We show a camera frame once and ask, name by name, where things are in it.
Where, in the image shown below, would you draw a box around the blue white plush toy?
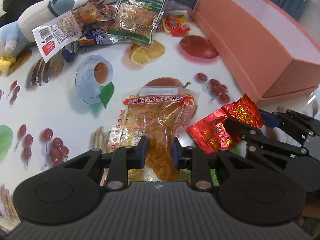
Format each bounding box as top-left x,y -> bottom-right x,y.
1,0 -> 74,73

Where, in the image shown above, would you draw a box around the green white snack bag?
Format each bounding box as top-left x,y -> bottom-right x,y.
106,0 -> 167,46

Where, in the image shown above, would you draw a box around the fruit print tablecloth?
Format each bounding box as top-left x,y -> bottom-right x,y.
0,0 -> 320,230

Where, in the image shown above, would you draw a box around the clear bag dark snacks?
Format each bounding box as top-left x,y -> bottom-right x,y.
33,0 -> 114,62

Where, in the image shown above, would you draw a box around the red foil snack packets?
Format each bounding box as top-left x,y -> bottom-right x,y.
187,94 -> 265,154

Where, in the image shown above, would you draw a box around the small red yellow packet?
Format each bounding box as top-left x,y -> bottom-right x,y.
162,15 -> 190,36

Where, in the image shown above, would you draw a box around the blue silver snack packet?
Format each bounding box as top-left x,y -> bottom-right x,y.
62,28 -> 129,62

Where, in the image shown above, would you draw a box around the pink cardboard box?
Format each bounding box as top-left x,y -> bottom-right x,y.
191,0 -> 319,106

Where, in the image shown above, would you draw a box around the clear bag orange snack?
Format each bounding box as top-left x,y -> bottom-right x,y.
107,86 -> 199,181

